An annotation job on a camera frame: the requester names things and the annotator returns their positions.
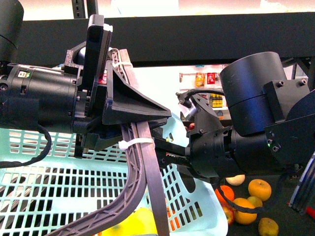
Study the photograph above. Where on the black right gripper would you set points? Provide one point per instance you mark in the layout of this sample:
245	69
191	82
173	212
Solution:
208	153

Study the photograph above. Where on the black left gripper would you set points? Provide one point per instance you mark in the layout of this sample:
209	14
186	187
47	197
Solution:
100	105

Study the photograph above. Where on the grey basket handle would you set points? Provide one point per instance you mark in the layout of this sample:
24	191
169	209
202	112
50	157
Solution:
143	174

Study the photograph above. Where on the yellow lemon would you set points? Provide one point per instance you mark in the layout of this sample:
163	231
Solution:
140	222

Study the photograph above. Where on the light blue shopping basket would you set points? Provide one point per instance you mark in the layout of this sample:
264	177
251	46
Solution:
36	199

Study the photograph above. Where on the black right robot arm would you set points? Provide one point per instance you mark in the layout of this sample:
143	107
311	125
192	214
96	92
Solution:
273	123

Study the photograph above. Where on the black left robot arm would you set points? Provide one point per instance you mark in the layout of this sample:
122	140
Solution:
31	97

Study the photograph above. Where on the white pear back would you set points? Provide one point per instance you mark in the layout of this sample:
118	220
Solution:
236	180

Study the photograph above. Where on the small orange tangerine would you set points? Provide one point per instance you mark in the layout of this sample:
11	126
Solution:
228	192

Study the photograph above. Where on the yellow orange apple-shaped fruit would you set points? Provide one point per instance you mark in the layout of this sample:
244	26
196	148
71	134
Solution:
260	188

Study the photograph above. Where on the red apple centre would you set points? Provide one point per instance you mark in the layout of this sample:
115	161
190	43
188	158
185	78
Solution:
229	213

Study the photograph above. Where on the orange beside apple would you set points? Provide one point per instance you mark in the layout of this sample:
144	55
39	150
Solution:
242	217

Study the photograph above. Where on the brown kiwi lower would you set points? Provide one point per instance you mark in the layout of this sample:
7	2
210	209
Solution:
268	227

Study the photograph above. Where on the red chili pepper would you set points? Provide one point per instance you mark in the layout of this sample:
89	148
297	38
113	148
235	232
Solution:
310	212

